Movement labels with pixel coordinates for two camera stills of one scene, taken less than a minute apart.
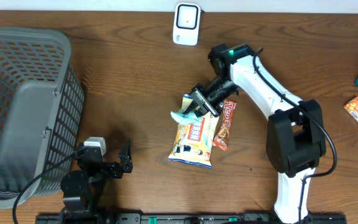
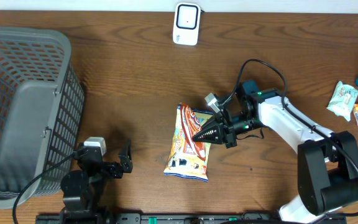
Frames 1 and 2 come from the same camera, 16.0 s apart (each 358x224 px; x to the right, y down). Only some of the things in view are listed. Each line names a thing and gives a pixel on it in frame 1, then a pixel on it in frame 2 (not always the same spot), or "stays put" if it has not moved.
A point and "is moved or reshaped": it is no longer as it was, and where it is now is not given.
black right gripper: [199, 95] to [219, 136]
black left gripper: [125, 165] stays put
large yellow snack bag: [194, 142] is moved or reshaped
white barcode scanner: [186, 23] stays put
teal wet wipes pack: [183, 118] to [342, 100]
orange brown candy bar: [221, 137] is moved or reshaped
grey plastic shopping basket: [32, 113] stays put
